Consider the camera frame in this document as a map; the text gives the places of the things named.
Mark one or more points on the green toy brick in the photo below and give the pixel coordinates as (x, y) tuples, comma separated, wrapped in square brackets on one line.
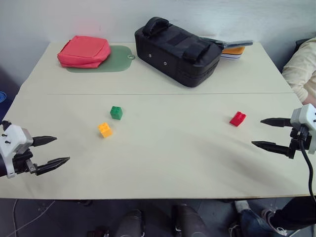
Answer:
[(116, 113)]

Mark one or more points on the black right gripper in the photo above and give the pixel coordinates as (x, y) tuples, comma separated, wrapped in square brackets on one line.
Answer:
[(300, 142)]

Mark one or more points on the grey folded flat case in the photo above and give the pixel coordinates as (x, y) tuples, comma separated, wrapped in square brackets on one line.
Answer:
[(234, 43)]

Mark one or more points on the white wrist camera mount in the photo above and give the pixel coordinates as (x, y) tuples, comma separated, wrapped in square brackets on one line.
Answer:
[(305, 118), (12, 142)]

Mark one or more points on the orange and white box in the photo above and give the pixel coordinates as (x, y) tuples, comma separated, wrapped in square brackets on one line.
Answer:
[(232, 53)]

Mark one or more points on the person in cream top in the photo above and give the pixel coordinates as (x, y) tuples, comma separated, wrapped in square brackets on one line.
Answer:
[(302, 69)]

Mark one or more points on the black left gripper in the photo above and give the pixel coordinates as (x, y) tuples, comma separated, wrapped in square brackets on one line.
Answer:
[(21, 164)]

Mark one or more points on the red fabric pouch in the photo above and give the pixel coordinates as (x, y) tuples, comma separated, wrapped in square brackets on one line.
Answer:
[(84, 51)]

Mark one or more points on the green flat mat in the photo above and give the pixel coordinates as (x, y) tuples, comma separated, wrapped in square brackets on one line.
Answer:
[(118, 60)]

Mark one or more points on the blue round object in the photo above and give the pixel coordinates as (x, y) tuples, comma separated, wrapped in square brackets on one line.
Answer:
[(2, 97)]

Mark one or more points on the bystander leg in black trousers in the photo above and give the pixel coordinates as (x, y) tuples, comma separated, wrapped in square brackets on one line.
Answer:
[(293, 214)]

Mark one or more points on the dark rounded shape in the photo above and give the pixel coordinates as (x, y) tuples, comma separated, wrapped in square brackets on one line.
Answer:
[(191, 221), (130, 223)]

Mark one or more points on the bystander leg in jeans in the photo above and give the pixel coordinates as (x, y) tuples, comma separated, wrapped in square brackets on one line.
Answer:
[(254, 222)]

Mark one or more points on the black padded carry bag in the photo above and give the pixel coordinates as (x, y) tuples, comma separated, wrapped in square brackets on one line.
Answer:
[(177, 53)]

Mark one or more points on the red toy brick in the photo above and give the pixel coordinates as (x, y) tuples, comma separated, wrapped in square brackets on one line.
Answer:
[(237, 119)]

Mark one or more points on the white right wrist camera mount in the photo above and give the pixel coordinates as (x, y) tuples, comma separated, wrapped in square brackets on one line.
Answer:
[(305, 118)]

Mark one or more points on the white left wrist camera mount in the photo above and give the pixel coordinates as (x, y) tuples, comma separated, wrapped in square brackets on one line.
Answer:
[(12, 142)]

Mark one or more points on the yellow toy brick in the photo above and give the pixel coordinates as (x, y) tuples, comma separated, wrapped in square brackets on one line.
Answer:
[(105, 130)]

